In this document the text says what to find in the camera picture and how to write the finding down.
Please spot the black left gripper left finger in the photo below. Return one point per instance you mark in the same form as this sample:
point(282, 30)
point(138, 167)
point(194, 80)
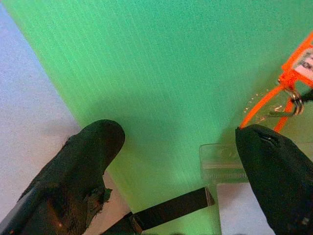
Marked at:
point(73, 171)

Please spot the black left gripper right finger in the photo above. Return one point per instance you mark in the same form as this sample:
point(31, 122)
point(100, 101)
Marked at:
point(274, 176)

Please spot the clear card holder white card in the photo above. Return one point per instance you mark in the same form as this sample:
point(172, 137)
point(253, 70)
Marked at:
point(220, 159)

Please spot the black tape strip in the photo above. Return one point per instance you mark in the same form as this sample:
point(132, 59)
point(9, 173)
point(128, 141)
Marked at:
point(171, 208)

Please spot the green corrugated board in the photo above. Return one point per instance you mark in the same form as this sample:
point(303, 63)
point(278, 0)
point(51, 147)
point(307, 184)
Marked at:
point(156, 61)

